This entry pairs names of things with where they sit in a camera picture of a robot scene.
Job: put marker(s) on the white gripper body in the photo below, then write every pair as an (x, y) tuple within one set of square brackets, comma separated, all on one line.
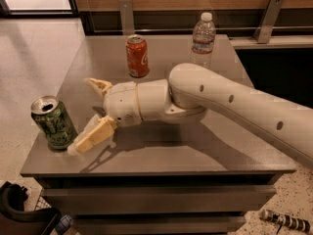
[(121, 104)]

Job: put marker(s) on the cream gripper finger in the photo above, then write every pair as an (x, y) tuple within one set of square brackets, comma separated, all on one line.
[(101, 87), (97, 130)]

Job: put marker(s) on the green soda can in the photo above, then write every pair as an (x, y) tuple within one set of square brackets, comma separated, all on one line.
[(50, 115)]

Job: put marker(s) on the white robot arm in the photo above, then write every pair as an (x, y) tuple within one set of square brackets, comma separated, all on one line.
[(186, 95)]

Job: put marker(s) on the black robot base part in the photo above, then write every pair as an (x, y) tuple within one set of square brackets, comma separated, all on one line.
[(15, 220)]

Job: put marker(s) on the red cola can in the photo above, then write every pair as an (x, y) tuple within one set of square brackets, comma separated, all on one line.
[(137, 55)]

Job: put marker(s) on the small blue cap object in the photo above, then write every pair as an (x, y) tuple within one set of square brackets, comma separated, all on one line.
[(64, 225)]

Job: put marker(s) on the clear plastic water bottle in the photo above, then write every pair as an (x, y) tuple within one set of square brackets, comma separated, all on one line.
[(203, 40)]

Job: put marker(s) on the black white striped cylinder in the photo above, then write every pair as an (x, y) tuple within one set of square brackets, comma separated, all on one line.
[(293, 223)]

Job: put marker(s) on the left metal wall bracket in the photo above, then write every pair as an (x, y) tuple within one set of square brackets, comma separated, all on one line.
[(126, 16)]

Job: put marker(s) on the metal wall bracket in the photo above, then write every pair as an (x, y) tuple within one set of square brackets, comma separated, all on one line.
[(126, 16), (264, 31)]

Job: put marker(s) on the right metal wall bracket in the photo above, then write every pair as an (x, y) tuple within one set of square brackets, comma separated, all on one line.
[(264, 31)]

